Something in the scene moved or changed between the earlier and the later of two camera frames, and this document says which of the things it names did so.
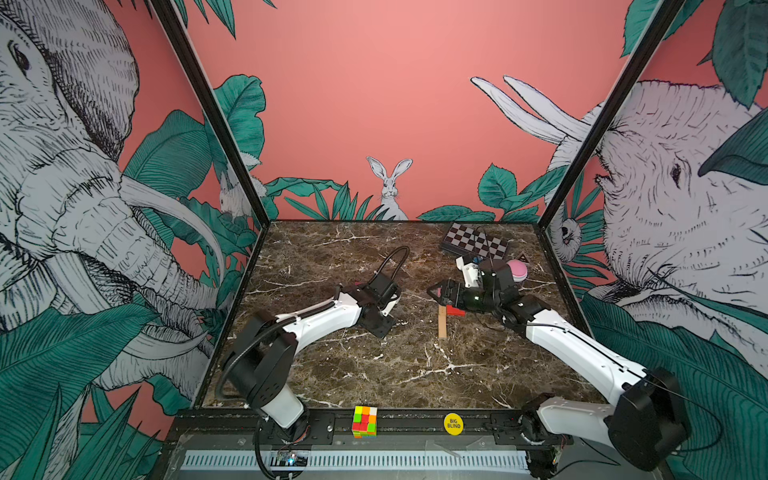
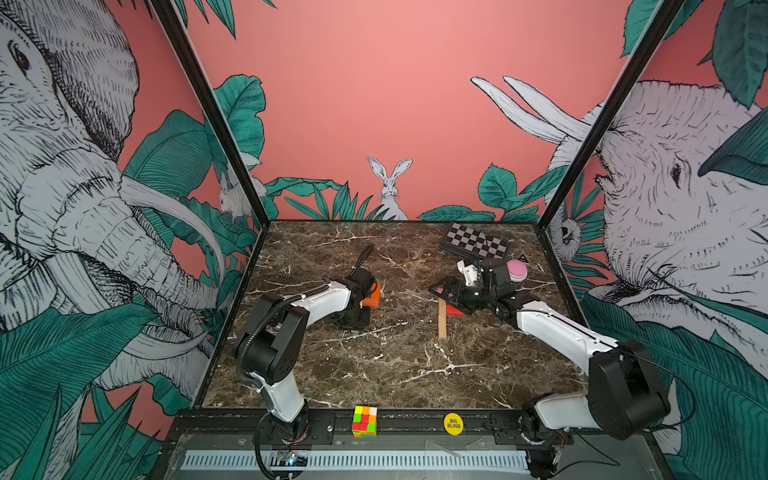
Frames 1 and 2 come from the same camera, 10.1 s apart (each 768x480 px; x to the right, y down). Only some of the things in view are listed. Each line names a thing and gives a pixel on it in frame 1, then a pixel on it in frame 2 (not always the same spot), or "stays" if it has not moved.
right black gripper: [452, 288] stays
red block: [450, 310] stays
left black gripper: [384, 330] -> [362, 325]
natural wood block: [442, 321] stays
